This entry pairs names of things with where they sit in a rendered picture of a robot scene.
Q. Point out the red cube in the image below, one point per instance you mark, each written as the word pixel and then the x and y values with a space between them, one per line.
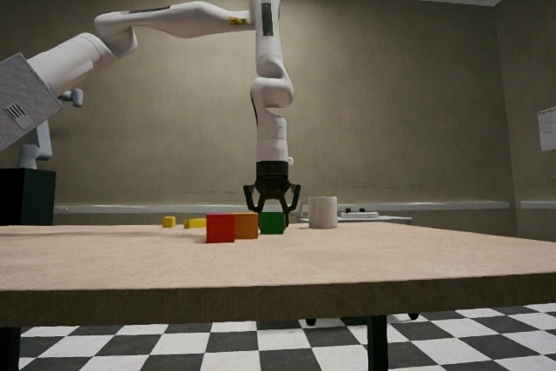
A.
pixel 220 228

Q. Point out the yellow flat bar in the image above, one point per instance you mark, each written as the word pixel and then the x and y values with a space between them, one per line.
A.
pixel 195 223

